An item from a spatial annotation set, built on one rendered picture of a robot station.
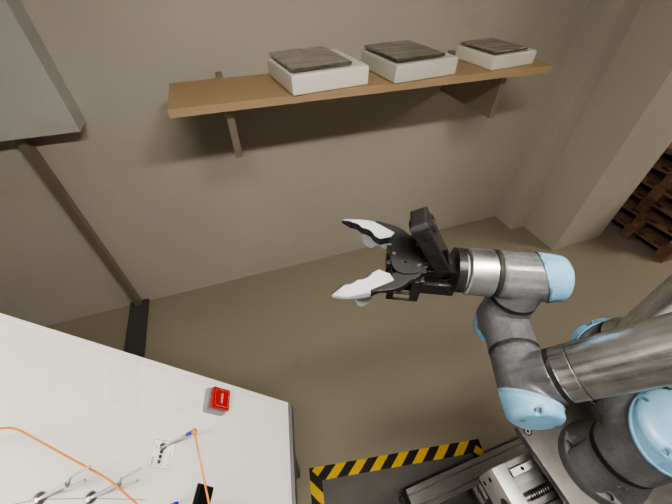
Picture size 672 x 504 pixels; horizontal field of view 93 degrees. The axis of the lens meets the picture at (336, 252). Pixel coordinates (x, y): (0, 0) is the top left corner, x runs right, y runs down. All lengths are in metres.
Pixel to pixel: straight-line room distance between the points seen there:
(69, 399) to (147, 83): 1.47
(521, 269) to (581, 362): 0.14
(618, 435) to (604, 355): 0.29
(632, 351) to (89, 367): 0.88
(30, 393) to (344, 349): 1.72
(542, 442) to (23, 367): 1.02
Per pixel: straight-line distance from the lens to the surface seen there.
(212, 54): 1.88
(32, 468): 0.77
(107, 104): 1.99
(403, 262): 0.49
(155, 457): 0.85
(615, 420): 0.80
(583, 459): 0.88
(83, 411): 0.81
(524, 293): 0.55
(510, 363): 0.56
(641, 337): 0.53
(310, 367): 2.15
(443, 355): 2.29
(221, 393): 0.93
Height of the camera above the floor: 1.93
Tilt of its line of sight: 44 degrees down
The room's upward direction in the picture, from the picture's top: straight up
